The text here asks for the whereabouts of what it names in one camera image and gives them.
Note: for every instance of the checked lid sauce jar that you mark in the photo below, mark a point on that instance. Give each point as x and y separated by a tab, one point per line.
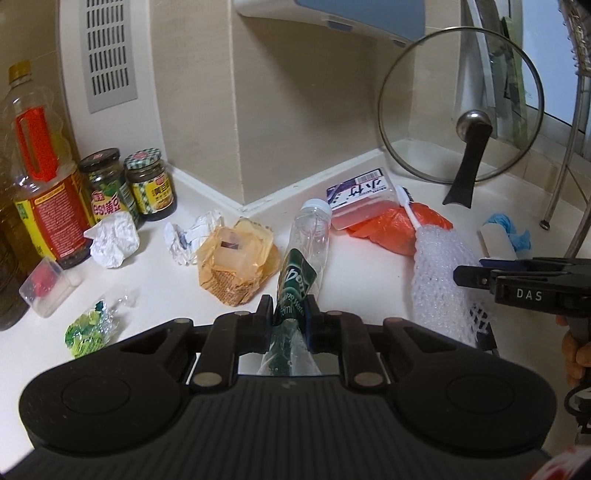
150	194

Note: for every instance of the crumpled white paper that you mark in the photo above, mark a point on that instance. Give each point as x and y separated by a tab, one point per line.
113	240

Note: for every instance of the white blue wall appliance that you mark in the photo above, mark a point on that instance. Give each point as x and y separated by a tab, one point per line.
346	16

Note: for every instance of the steel dish rack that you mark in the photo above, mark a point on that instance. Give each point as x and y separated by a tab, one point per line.
564	175

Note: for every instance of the crumpled clear white wrapper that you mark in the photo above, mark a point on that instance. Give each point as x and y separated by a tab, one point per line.
189	235

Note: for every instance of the grey wall vent grille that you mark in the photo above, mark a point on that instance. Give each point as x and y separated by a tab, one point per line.
111	104

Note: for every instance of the white toothbrush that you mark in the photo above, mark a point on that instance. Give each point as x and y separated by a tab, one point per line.
408	210

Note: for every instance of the blue crumpled glove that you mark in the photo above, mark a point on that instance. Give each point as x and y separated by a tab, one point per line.
515	230

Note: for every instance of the tan crumpled wrapper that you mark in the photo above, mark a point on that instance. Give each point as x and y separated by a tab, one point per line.
231	263

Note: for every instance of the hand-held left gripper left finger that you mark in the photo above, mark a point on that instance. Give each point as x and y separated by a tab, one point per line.
264	318

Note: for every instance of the white foam net sleeve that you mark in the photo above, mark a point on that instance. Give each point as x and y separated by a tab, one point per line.
438	277

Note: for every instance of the orange plastic bag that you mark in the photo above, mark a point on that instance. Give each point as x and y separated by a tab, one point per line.
388	228

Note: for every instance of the red label pickle jar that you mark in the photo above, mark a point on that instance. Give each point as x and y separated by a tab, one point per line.
104	203

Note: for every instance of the green candy wrapper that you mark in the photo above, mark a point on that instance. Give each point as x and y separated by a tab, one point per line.
85	334

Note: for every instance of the clear plastic box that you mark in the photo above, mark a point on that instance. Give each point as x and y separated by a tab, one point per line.
364	203

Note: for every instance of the person's right hand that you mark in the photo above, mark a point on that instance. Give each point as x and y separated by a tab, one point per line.
579	362

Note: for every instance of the red white printed clothing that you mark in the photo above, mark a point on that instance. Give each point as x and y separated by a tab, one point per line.
563	468

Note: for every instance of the blue label oil bottle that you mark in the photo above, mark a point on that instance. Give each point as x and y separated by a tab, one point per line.
11	286

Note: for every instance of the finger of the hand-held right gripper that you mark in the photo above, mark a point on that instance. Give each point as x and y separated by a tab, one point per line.
471	276
531	263

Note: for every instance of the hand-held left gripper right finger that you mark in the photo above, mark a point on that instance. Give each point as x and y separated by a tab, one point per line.
310	323

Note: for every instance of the glass pot lid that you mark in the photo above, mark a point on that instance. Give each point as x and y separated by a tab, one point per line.
415	115

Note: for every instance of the clear bottle green label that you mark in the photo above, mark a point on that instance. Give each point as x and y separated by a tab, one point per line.
304	240

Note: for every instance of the small clear pink box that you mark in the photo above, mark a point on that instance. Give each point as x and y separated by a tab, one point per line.
46	288

